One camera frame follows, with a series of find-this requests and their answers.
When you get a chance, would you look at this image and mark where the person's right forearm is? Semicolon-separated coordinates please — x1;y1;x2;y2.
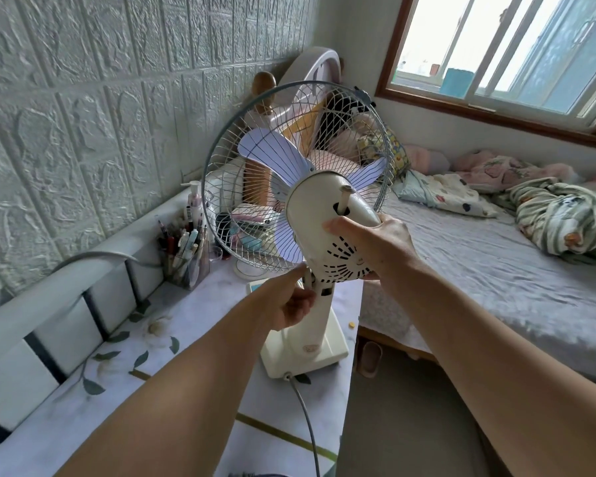
377;258;596;477

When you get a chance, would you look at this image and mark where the yellow floral pillow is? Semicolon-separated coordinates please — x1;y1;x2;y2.
356;117;412;180

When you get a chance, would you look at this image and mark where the floral cloth covered table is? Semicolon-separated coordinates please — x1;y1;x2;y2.
0;252;367;477

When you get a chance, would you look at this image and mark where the person's right hand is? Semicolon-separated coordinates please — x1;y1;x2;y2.
323;213;421;284

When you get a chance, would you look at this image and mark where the grey wall cable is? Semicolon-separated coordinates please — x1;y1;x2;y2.
51;249;164;275

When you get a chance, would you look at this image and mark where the bed with grey sheet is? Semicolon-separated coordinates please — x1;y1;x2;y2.
356;157;596;389

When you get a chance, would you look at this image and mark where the pink patterned cloth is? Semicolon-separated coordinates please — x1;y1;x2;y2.
450;148;578;195

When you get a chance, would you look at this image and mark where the white dotted quilt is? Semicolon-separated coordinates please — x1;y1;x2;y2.
393;168;501;219

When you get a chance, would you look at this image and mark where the plain pink pillow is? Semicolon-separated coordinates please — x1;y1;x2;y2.
403;144;452;176

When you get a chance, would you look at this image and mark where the person's left forearm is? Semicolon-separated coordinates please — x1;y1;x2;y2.
54;297;299;477

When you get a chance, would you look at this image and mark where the teal tub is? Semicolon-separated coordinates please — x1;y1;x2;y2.
438;67;476;99

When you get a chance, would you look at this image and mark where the white lotion bottle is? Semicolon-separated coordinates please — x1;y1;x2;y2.
180;180;206;230

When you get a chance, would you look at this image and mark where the white round frame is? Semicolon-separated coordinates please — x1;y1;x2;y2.
275;46;344;111

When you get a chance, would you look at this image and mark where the white blue table fan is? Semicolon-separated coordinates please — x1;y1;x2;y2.
200;79;397;381

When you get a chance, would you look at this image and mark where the green striped blanket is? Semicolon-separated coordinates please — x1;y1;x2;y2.
490;176;596;268

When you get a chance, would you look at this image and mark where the beige slipper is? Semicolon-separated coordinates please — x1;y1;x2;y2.
355;339;385;380

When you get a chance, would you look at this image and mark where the white slatted rail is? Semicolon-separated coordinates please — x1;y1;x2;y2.
0;185;195;444

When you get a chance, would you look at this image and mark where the wooden frame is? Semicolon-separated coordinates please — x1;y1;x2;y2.
242;70;330;210

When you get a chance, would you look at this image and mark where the grey fan power cord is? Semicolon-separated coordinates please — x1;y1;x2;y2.
227;372;324;477

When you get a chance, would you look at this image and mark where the clear holder with pens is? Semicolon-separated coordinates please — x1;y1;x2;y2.
156;215;213;292

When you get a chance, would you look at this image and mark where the person's left hand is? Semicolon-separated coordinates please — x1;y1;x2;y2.
258;262;319;333

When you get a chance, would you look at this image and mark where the wooden framed window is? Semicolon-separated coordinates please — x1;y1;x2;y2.
374;0;596;152

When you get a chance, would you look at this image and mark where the clear tape roll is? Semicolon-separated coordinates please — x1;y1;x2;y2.
232;256;270;282

